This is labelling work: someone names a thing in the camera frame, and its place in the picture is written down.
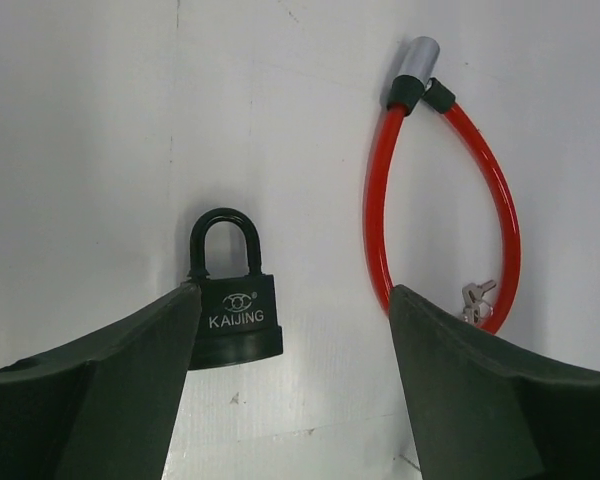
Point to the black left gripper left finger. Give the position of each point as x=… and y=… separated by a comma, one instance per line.
x=104, y=405

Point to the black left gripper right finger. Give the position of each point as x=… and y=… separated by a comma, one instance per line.
x=481, y=407

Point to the silver cable lock keys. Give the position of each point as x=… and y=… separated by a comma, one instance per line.
x=476, y=307

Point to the black Kaijing padlock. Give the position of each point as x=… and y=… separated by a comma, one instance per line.
x=238, y=322

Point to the red cable lock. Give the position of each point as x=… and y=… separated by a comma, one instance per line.
x=413, y=83

